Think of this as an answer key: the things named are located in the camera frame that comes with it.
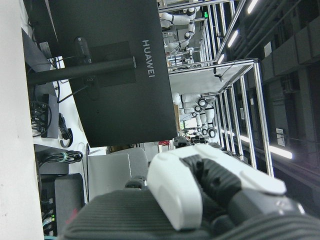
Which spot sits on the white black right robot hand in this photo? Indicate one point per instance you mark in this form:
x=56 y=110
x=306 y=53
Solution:
x=175 y=190

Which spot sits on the grey chair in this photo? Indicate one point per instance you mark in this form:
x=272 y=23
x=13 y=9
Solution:
x=107 y=175

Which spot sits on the black Huawei monitor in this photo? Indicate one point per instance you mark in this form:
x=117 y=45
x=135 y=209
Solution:
x=112 y=112

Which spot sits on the black computer tower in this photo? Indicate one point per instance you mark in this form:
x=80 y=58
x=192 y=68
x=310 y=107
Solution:
x=67 y=195

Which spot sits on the ceiling light strip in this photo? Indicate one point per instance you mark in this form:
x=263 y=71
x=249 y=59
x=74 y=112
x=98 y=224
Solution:
x=281 y=151
x=221 y=58
x=252 y=6
x=233 y=38

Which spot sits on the grey docking hub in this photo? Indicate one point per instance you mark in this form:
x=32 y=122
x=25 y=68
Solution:
x=53 y=115

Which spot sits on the black monitor stand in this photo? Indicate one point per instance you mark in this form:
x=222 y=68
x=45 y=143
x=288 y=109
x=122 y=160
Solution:
x=75 y=71

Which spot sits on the black device on monitor back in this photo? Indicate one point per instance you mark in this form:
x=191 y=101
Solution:
x=82 y=48

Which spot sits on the green exit sign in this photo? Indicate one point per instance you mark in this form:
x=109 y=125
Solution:
x=205 y=15

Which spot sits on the aluminium frame cage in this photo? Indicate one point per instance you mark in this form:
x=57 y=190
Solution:
x=263 y=112

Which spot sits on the black camera on frame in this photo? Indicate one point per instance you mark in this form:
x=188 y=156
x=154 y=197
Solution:
x=220 y=76

